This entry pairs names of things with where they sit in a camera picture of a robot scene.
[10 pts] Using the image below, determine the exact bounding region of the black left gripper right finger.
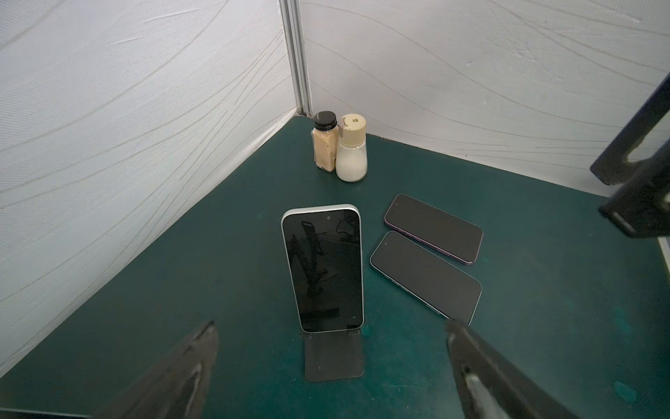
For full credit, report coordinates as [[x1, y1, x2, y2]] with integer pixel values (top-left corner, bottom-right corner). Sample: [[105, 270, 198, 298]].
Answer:
[[445, 321, 576, 418]]

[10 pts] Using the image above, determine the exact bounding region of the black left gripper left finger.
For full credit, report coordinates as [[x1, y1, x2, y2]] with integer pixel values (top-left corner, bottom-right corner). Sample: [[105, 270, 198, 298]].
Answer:
[[94, 321, 219, 418]]

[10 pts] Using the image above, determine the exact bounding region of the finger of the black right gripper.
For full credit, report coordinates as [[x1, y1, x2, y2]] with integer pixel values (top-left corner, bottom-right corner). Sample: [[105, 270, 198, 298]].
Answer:
[[590, 75, 669, 185], [598, 154, 670, 239]]

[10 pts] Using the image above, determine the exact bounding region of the black phone purple edge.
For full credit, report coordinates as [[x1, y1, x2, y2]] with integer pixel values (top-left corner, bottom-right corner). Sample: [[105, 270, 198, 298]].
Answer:
[[383, 194, 483, 265]]

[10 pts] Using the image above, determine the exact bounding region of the black phone silver edge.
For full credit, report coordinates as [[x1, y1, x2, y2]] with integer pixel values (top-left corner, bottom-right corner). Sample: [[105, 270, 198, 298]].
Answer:
[[280, 204, 365, 335]]

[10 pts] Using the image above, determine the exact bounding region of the white salt shaker beige cap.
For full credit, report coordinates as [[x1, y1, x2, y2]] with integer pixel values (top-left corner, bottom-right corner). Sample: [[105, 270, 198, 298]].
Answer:
[[336, 113, 368, 183]]

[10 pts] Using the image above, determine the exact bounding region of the spice jar black cap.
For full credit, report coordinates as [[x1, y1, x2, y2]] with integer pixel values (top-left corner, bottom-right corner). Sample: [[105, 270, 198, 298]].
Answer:
[[312, 111, 338, 172]]

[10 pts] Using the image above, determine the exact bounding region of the aluminium frame corner post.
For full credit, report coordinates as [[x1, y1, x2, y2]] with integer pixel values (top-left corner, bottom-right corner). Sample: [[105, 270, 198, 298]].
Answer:
[[278, 0, 313, 117]]

